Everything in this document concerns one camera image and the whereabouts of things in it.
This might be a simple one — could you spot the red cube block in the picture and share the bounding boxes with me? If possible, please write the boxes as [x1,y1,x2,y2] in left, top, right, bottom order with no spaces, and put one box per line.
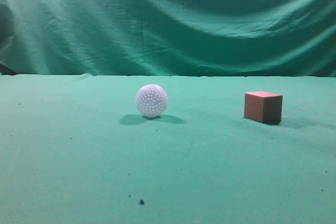
[244,91,283,123]

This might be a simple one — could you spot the white dimpled ball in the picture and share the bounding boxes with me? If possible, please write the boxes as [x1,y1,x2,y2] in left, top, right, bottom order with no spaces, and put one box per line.
[135,84,169,118]

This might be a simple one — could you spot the green table cloth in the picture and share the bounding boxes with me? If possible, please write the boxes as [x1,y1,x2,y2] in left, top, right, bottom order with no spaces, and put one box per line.
[1,74,335,223]

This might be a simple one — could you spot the green backdrop cloth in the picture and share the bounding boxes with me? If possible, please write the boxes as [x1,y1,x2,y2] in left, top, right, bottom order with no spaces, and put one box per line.
[1,0,335,77]

